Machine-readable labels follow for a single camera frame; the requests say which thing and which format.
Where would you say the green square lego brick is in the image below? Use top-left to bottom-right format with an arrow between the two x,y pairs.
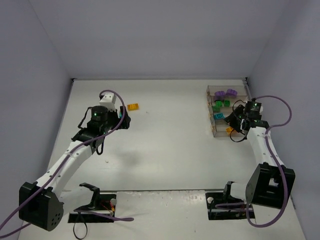
215,100 -> 223,108

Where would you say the clear green-lego bin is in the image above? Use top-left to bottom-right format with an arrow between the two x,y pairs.
207,95 -> 249,108

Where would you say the clear yellow-lego bin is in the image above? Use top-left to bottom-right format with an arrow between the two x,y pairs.
209,115 -> 244,138

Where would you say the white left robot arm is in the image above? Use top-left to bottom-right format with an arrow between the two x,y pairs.
18,105 -> 131,231

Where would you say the orange butterfly oval lego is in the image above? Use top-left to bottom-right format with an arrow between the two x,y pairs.
225,127 -> 234,136

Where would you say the teal lotus frog oval lego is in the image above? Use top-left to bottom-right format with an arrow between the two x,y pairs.
213,112 -> 225,120

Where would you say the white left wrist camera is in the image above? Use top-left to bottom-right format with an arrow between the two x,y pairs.
99,93 -> 117,112

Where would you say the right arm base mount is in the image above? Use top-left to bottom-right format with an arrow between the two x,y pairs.
205,181 -> 247,221

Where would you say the purple lotus oval lego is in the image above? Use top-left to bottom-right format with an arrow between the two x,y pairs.
225,88 -> 238,98

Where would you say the purple butterfly curved lego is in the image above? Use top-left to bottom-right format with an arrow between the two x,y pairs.
214,90 -> 226,101

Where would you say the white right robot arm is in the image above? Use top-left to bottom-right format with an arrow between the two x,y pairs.
224,100 -> 296,209

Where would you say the clear purple-lego bin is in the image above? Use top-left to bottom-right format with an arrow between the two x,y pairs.
206,85 -> 248,96

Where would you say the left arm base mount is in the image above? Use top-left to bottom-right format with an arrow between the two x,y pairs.
68,182 -> 117,224

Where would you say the green hollow square lego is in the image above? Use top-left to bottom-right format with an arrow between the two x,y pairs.
223,100 -> 231,108

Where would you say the yellow lego brick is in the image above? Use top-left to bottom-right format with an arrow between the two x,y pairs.
127,103 -> 140,111

